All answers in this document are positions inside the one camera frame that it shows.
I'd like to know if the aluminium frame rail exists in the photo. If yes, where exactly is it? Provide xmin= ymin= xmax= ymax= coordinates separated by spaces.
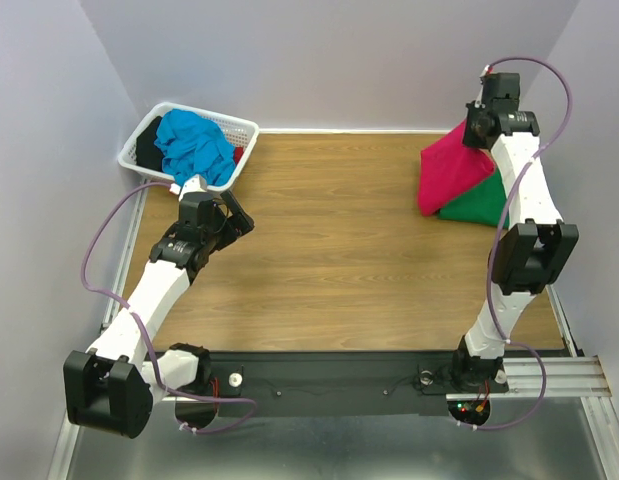
xmin=66 ymin=179 xmax=155 ymax=351

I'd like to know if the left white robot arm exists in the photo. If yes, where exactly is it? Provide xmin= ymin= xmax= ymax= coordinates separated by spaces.
xmin=63 ymin=188 xmax=254 ymax=439

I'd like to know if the red garment in basket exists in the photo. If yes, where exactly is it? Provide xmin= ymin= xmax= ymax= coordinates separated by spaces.
xmin=233 ymin=146 xmax=245 ymax=165

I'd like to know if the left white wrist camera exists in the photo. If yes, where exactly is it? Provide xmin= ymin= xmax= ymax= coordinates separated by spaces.
xmin=169 ymin=174 xmax=207 ymax=201

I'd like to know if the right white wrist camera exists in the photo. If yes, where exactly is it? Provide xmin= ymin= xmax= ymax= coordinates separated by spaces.
xmin=477 ymin=64 xmax=493 ymax=101

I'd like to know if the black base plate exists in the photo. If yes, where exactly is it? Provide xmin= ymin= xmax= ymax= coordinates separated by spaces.
xmin=153 ymin=349 xmax=510 ymax=419

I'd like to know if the black garment in basket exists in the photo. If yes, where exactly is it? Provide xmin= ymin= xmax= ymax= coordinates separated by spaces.
xmin=135 ymin=116 xmax=164 ymax=172

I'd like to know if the folded green t shirt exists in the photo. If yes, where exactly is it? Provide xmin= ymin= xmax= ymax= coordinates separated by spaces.
xmin=437 ymin=170 xmax=506 ymax=227

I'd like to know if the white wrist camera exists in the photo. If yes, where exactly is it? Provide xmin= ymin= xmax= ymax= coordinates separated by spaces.
xmin=169 ymin=174 xmax=207 ymax=201
xmin=477 ymin=64 xmax=493 ymax=101

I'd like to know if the pink red t shirt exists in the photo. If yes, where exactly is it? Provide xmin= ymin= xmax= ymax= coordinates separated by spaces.
xmin=416 ymin=121 xmax=495 ymax=216

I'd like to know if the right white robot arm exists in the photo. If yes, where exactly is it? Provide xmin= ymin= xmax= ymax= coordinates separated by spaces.
xmin=449 ymin=71 xmax=579 ymax=390

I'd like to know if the blue t shirt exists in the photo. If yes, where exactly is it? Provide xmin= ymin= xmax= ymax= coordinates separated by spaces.
xmin=155 ymin=109 xmax=236 ymax=186

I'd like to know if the white plastic laundry basket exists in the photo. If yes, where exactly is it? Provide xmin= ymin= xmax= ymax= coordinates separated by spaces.
xmin=117 ymin=102 xmax=259 ymax=192

